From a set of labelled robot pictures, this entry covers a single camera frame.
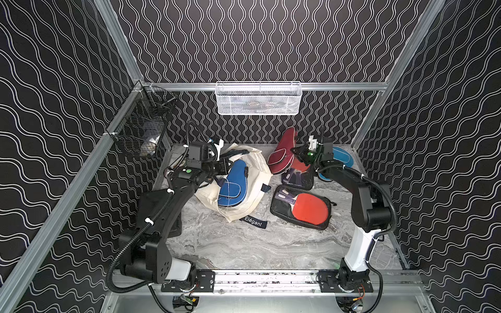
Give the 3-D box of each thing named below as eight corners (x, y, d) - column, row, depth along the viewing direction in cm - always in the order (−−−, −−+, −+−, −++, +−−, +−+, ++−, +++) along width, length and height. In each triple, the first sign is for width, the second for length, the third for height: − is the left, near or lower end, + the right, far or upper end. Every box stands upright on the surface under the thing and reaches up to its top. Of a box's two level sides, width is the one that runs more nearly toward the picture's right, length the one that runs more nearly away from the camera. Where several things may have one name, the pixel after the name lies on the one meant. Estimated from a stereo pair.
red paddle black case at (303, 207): (267, 212, 95) (267, 209, 92) (278, 183, 105) (278, 180, 103) (327, 234, 88) (330, 232, 85) (333, 201, 98) (335, 198, 96)
